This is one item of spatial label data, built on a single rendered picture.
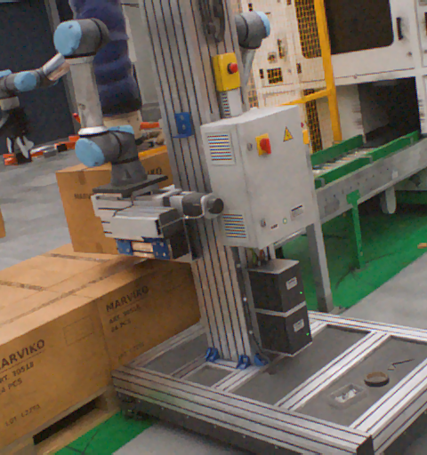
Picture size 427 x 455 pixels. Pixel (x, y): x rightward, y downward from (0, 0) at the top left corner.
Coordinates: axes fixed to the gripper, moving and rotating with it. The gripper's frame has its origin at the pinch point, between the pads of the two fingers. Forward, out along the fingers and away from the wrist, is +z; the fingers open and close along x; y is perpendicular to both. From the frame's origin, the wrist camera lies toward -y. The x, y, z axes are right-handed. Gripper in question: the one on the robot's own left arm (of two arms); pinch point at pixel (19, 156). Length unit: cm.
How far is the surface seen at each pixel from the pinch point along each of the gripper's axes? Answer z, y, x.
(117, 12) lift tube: -51, 63, -10
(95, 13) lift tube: -52, 53, -7
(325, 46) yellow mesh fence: -10, 304, 36
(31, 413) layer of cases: 99, -35, -15
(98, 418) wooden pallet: 118, -4, -15
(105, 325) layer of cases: 80, 10, -16
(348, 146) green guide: 62, 286, 17
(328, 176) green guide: 60, 190, -25
